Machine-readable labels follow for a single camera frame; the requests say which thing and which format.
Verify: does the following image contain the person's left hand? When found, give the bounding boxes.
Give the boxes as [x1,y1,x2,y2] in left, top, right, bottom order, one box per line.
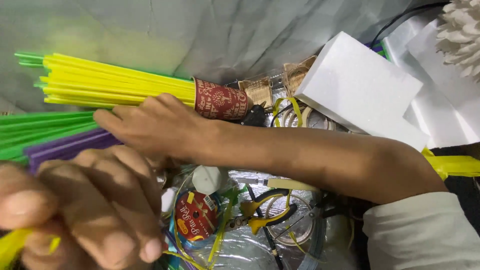
[0,145,164,270]

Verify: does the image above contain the person's right hand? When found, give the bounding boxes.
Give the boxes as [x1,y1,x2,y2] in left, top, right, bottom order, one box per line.
[93,93,211,167]

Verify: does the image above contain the yellow paper strip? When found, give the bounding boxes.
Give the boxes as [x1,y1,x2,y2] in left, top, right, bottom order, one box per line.
[0,227,61,270]

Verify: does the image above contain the bundle of yellow and green sticks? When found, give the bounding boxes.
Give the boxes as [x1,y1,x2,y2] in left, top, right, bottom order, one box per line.
[14,52,196,110]

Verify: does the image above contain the bundle of purple sticks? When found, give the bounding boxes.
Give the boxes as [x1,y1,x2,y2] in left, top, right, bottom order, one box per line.
[24,128,123,175]

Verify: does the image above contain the red printed paper cup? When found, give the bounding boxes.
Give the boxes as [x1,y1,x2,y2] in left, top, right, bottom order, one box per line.
[193,76,249,121]

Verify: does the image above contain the red ribbon spool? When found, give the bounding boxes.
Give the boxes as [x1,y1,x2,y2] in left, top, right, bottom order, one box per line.
[174,189,222,245]

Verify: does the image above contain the black tool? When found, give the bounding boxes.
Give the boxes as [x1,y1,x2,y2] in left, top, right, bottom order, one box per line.
[240,104,268,127]

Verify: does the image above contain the grey crumpled sheet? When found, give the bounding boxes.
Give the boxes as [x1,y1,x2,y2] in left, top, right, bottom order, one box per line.
[0,0,452,115]

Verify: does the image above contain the brown paper tag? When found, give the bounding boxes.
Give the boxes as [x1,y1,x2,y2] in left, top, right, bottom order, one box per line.
[282,55,318,99]
[238,76,274,110]

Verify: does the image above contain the thin yellow ribbon strands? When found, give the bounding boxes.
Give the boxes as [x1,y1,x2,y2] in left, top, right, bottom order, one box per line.
[161,187,242,270]

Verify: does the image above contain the roll of white tape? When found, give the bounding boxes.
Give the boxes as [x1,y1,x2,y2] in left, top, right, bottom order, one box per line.
[281,106,314,129]

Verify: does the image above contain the yellow ribbon loop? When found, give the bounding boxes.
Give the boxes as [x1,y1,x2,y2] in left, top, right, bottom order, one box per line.
[271,97,304,128]

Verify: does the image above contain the yellow craft knife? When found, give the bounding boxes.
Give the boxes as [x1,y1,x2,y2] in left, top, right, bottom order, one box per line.
[236,177,320,193]

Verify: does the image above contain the silver foil sheet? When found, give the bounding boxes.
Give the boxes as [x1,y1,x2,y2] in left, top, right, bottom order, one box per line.
[161,170,361,270]

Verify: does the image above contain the black pencil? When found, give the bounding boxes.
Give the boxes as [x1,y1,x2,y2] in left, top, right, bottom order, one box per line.
[245,184,284,270]

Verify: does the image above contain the clear tape roll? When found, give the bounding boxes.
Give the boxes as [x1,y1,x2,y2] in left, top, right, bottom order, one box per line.
[264,193,316,247]

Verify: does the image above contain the white foam block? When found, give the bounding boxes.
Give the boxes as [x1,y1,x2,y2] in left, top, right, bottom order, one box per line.
[293,31,430,152]

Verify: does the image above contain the white sleeve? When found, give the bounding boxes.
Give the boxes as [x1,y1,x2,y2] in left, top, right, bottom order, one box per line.
[362,191,480,270]

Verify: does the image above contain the stack of white sheets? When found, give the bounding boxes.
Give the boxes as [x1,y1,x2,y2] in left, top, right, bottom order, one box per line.
[382,15,480,149]

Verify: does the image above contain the wide yellow ribbon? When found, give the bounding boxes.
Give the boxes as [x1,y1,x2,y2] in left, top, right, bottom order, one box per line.
[421,147,480,181]

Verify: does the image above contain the white paper flower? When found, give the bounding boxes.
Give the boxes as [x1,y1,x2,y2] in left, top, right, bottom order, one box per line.
[436,0,480,82]

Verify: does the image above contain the yellow handled pliers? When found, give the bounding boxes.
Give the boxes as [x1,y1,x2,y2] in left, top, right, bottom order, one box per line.
[224,188,299,236]

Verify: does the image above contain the grey wire coil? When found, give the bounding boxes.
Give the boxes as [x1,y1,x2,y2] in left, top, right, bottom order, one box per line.
[296,208,328,270]

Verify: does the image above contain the black cable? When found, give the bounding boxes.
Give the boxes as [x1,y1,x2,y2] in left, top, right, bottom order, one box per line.
[370,1,451,49]

